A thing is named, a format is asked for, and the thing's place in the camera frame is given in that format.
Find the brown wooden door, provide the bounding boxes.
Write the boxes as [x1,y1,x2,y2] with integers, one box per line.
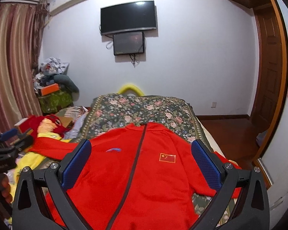
[252,6,282,132]

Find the yellow foam ring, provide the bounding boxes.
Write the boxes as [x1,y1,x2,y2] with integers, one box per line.
[117,83,146,97]

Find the striped red curtain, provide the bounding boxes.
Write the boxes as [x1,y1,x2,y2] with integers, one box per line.
[0,1,48,133]

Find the grey pillow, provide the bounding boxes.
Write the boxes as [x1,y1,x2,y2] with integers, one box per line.
[53,74,79,93]

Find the yellow garment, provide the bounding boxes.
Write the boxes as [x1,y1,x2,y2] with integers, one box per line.
[8,132,72,204]

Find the person's left hand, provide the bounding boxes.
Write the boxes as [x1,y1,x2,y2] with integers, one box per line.
[1,174,13,204]

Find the green patterned box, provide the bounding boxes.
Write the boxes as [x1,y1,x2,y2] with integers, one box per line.
[38,90,73,114]

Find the small dark wall monitor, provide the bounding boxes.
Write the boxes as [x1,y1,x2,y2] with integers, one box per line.
[113,32,145,56]

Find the floral bedspread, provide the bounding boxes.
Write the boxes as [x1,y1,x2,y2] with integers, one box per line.
[72,93,234,228]

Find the red zip jacket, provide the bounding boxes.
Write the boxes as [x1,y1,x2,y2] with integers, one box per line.
[28,121,242,230]

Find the red plush bird toy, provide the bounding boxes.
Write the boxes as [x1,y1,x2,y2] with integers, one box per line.
[18,114,73,139]

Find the orange box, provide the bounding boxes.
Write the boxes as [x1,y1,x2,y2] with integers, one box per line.
[39,83,60,96]

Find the black wall television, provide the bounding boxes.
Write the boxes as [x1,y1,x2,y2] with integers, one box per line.
[100,1,157,35]

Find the pile of clutter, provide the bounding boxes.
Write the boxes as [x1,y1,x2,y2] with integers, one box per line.
[33,57,70,89]

